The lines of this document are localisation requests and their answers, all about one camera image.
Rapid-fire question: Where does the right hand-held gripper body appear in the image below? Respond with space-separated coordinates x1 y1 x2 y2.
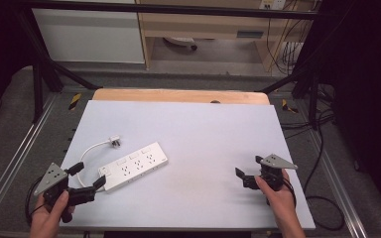
242 153 299 193

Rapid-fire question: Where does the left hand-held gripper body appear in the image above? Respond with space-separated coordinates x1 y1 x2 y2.
34 162 97 224

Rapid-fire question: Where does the white power strip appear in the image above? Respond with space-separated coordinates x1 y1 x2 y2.
97 141 170 193

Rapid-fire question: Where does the person's right hand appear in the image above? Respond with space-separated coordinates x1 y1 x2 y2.
254 169 298 228

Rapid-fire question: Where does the person's left hand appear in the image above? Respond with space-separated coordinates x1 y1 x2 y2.
29 189 76 238

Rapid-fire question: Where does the white power plug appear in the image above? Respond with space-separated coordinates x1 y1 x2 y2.
109 134 122 148

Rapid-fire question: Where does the white table board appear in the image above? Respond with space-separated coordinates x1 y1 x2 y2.
59 100 317 231

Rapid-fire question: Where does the yellow black tape marker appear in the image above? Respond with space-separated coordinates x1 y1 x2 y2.
281 98 300 115
67 92 82 112

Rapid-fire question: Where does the wooden table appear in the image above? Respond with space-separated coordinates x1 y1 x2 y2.
91 87 271 106

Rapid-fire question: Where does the black curtain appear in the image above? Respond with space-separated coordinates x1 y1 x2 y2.
314 0 381 216
0 0 36 130

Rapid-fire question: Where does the white cabinet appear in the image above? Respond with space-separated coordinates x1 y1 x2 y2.
32 7 146 64

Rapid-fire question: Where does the chair caster base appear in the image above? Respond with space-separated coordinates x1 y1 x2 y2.
163 36 199 52

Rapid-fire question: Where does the wooden desk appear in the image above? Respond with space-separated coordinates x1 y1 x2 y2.
135 0 314 72

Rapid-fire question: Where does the white power strip cable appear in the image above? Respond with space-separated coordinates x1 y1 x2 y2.
76 140 113 192

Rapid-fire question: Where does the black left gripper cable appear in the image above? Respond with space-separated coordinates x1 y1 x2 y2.
24 176 50 228

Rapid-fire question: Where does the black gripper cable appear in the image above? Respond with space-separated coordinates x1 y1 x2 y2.
282 179 298 208
24 176 50 228

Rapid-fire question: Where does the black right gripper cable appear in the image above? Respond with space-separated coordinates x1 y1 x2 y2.
282 179 298 208

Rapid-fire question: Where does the aluminium floor rail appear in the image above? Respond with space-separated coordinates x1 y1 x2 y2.
306 130 369 238
0 94 58 217

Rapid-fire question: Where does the black floor cable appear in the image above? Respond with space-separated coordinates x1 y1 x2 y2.
303 108 346 232

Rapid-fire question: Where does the bundle of hanging cables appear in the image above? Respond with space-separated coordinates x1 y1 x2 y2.
265 0 316 76

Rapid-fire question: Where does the white wall socket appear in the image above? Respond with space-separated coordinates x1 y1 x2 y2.
258 0 288 11

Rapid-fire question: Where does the black metal frame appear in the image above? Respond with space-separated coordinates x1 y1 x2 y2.
14 0 323 131

